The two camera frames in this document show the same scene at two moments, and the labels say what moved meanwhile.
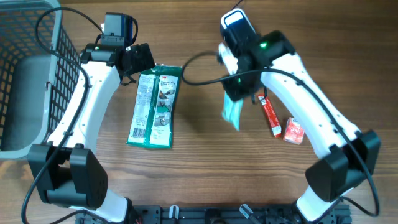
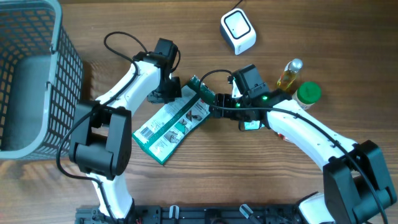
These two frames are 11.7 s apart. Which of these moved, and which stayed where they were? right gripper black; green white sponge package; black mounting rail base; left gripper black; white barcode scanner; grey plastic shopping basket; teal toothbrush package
Moved: left gripper black; right gripper black; teal toothbrush package; green white sponge package
Stayed: grey plastic shopping basket; white barcode scanner; black mounting rail base
